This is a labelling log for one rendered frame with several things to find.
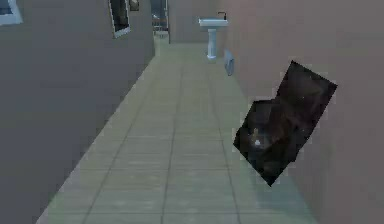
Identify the small dark framed picture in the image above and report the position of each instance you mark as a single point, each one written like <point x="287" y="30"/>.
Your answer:
<point x="134" y="4"/>

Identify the black toilet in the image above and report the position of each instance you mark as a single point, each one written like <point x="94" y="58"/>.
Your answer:
<point x="283" y="130"/>

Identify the black sink faucet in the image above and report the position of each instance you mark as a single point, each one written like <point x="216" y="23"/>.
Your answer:
<point x="223" y="15"/>

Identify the white pedestal sink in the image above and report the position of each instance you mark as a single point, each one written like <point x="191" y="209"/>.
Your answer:
<point x="212" y="30"/>

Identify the white framed window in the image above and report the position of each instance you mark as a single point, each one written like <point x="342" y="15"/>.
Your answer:
<point x="8" y="11"/>

